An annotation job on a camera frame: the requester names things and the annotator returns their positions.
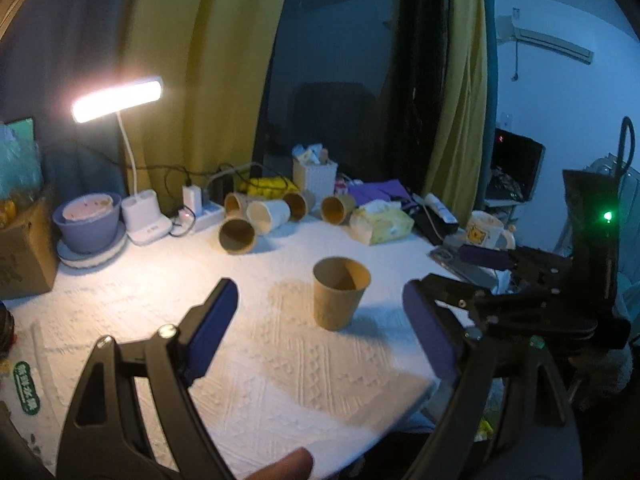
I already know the clear plastic bag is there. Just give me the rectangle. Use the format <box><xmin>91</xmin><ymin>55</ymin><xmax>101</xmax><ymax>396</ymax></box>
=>
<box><xmin>0</xmin><ymin>122</ymin><xmax>45</xmax><ymax>206</ymax></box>

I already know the white power strip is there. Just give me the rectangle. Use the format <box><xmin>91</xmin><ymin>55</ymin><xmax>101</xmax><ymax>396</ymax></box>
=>
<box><xmin>170</xmin><ymin>201</ymin><xmax>226</xmax><ymax>235</ymax></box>

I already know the green oval sticker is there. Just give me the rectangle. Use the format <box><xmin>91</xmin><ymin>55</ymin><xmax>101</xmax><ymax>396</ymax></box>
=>
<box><xmin>11</xmin><ymin>361</ymin><xmax>41</xmax><ymax>416</ymax></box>

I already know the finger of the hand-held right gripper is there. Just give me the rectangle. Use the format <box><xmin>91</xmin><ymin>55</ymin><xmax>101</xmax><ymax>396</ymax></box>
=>
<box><xmin>424</xmin><ymin>273</ymin><xmax>577</xmax><ymax>329</ymax></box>
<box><xmin>459</xmin><ymin>244</ymin><xmax>577</xmax><ymax>292</ymax></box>

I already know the purple bowl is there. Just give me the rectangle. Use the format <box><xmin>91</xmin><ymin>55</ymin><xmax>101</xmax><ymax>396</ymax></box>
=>
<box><xmin>52</xmin><ymin>191</ymin><xmax>123</xmax><ymax>255</ymax></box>

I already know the white paper cup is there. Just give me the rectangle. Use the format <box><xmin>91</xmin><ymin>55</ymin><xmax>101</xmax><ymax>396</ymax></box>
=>
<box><xmin>247</xmin><ymin>199</ymin><xmax>292</xmax><ymax>234</ymax></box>

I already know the cardboard box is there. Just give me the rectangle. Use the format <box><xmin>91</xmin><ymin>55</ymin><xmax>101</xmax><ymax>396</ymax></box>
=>
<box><xmin>0</xmin><ymin>187</ymin><xmax>60</xmax><ymax>301</ymax></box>

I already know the grey flat remote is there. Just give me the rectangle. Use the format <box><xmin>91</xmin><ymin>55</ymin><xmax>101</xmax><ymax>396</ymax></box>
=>
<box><xmin>429</xmin><ymin>245</ymin><xmax>501</xmax><ymax>291</ymax></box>

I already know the yellow packet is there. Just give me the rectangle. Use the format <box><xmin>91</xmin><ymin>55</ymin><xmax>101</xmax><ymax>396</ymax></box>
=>
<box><xmin>235</xmin><ymin>176</ymin><xmax>301</xmax><ymax>201</ymax></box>

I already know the yellow curtain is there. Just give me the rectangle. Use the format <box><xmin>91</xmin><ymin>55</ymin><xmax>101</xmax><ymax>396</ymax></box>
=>
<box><xmin>122</xmin><ymin>0</ymin><xmax>296</xmax><ymax>198</ymax></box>
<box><xmin>422</xmin><ymin>0</ymin><xmax>490</xmax><ymax>211</ymax></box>

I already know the white plate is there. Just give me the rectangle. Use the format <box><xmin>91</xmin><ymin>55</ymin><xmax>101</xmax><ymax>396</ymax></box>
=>
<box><xmin>56</xmin><ymin>222</ymin><xmax>128</xmax><ymax>270</ymax></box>

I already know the person's left hand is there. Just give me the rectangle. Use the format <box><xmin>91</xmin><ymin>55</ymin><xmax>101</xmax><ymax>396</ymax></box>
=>
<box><xmin>239</xmin><ymin>447</ymin><xmax>316</xmax><ymax>480</ymax></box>

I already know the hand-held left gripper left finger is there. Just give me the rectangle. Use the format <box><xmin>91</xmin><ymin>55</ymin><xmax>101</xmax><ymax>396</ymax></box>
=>
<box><xmin>56</xmin><ymin>276</ymin><xmax>239</xmax><ymax>480</ymax></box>

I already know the yellow tissue pack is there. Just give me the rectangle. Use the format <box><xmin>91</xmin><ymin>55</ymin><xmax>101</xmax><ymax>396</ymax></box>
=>
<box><xmin>349</xmin><ymin>201</ymin><xmax>416</xmax><ymax>246</ymax></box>

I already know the purple cloth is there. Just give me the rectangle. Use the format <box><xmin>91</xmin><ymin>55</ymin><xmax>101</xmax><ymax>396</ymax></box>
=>
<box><xmin>347</xmin><ymin>179</ymin><xmax>418</xmax><ymax>211</ymax></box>

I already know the white tube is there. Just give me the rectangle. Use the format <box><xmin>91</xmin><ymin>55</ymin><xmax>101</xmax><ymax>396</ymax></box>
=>
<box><xmin>425</xmin><ymin>192</ymin><xmax>459</xmax><ymax>226</ymax></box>

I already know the white mug with yellow print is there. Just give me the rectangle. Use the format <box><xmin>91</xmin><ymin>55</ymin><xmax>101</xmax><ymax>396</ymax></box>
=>
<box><xmin>465</xmin><ymin>211</ymin><xmax>517</xmax><ymax>252</ymax></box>

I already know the white textured tablecloth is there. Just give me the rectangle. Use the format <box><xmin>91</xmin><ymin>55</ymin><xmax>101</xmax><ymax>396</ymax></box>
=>
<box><xmin>0</xmin><ymin>210</ymin><xmax>501</xmax><ymax>480</ymax></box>

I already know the brown paper cup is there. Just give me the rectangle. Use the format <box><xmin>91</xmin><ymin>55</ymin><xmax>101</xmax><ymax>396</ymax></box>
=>
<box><xmin>284</xmin><ymin>191</ymin><xmax>315</xmax><ymax>221</ymax></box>
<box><xmin>312</xmin><ymin>256</ymin><xmax>372</xmax><ymax>332</ymax></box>
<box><xmin>218</xmin><ymin>215</ymin><xmax>257</xmax><ymax>256</ymax></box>
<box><xmin>223</xmin><ymin>191</ymin><xmax>251</xmax><ymax>220</ymax></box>
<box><xmin>320</xmin><ymin>195</ymin><xmax>357</xmax><ymax>225</ymax></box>

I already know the white desk lamp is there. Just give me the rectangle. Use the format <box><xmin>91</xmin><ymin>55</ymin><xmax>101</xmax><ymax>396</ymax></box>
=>
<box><xmin>71</xmin><ymin>76</ymin><xmax>173</xmax><ymax>247</ymax></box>

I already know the white woven basket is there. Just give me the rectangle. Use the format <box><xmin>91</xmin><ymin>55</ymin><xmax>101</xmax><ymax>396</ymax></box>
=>
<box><xmin>292</xmin><ymin>157</ymin><xmax>339</xmax><ymax>206</ymax></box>

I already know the dark monitor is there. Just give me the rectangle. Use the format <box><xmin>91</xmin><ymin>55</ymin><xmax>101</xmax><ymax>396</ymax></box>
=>
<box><xmin>487</xmin><ymin>129</ymin><xmax>547</xmax><ymax>202</ymax></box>

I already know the white air conditioner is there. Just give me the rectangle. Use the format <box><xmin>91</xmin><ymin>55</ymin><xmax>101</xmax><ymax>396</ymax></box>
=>
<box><xmin>515</xmin><ymin>27</ymin><xmax>596</xmax><ymax>65</ymax></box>

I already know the dark window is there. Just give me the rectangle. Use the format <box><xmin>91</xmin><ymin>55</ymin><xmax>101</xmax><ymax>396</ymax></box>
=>
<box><xmin>252</xmin><ymin>0</ymin><xmax>431</xmax><ymax>196</ymax></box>

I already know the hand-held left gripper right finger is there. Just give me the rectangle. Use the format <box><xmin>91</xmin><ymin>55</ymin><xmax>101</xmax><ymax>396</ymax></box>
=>
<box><xmin>400</xmin><ymin>279</ymin><xmax>584</xmax><ymax>480</ymax></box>

